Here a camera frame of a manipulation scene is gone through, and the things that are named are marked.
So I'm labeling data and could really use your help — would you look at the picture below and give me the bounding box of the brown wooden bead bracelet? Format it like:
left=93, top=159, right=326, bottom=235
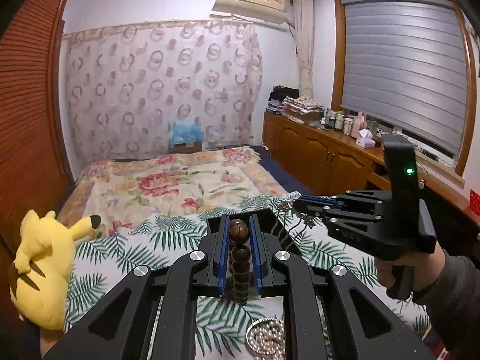
left=223, top=218, right=253, bottom=306

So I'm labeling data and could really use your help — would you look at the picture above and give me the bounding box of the person's right hand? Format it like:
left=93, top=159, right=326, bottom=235
left=374, top=243, right=446, bottom=300

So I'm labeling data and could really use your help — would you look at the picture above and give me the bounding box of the wooden sideboard cabinet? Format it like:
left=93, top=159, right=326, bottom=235
left=261, top=109, right=480, bottom=226

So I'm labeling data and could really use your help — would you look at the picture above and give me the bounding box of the pink tissue box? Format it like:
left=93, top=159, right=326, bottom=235
left=355, top=128, right=376, bottom=149

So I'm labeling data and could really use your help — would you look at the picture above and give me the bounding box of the bottles and jars cluster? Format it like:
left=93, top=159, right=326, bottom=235
left=320, top=109, right=368, bottom=139

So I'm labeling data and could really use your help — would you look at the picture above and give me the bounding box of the palm leaf print tablecloth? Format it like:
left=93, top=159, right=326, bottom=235
left=64, top=192, right=430, bottom=359

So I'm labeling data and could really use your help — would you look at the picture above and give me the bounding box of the stack of folded clothes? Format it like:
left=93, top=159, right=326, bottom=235
left=266, top=85, right=325, bottom=125

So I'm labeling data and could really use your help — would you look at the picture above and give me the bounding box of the floral bed quilt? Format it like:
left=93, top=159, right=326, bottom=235
left=57, top=146, right=286, bottom=236

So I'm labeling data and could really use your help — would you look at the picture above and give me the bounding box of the blue plastic bag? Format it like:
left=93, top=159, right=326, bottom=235
left=169, top=123, right=203, bottom=149

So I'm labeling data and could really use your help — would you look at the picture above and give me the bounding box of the grey window roller blind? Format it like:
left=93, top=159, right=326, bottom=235
left=341, top=0, right=468, bottom=155

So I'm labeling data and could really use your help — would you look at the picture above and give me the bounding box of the yellow Pikachu plush toy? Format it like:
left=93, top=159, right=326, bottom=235
left=8, top=210, right=102, bottom=331

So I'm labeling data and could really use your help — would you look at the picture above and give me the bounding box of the cream tied window curtain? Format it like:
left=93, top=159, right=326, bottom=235
left=293, top=0, right=315, bottom=98

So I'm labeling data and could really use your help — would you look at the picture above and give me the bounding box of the brown louvered wardrobe door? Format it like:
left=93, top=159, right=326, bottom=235
left=0, top=0, right=76, bottom=248

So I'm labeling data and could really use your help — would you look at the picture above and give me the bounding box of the pink circle pattern curtain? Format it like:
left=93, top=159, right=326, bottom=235
left=66, top=20, right=263, bottom=164

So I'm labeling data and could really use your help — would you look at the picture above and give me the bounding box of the silver bangle bracelet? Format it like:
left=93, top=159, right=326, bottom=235
left=245, top=317, right=290, bottom=360

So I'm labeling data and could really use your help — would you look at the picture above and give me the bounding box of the white wall air conditioner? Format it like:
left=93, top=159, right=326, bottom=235
left=212, top=0, right=288, bottom=24

